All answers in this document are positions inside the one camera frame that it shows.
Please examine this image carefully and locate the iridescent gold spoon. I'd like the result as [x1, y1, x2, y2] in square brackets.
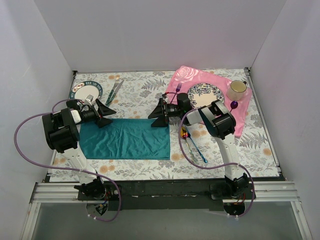
[179, 126, 197, 164]

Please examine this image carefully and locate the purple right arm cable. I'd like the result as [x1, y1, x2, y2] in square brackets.
[162, 91, 257, 219]

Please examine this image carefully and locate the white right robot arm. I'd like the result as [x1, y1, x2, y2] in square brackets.
[148, 93, 250, 199]

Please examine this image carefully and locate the green rimmed white plate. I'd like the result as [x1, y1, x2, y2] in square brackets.
[69, 81, 103, 103]

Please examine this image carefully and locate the cream ceramic mug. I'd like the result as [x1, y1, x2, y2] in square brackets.
[226, 80, 252, 101]

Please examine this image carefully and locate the green handled knife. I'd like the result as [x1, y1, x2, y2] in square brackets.
[105, 80, 124, 107]

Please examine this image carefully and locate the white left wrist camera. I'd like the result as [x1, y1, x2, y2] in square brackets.
[83, 94, 95, 106]

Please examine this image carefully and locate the green handled fork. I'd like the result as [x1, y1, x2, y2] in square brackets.
[105, 75, 120, 105]

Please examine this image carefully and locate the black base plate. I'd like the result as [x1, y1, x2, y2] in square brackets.
[37, 178, 287, 211]

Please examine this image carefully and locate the purple metallic fork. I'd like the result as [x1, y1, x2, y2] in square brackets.
[170, 82, 182, 103]

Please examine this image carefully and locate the blue floral white plate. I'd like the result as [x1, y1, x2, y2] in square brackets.
[187, 83, 225, 108]

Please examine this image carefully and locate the purple metallic spoon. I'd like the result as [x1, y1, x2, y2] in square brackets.
[230, 100, 239, 112]

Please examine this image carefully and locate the iridescent blue fork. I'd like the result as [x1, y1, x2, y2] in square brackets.
[187, 131, 208, 164]

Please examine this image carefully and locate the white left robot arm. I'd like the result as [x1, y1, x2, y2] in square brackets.
[42, 95, 116, 200]

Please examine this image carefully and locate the teal cloth napkin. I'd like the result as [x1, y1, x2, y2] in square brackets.
[79, 118, 171, 160]

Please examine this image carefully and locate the pink floral placemat cloth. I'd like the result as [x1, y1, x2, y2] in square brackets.
[166, 66, 252, 138]

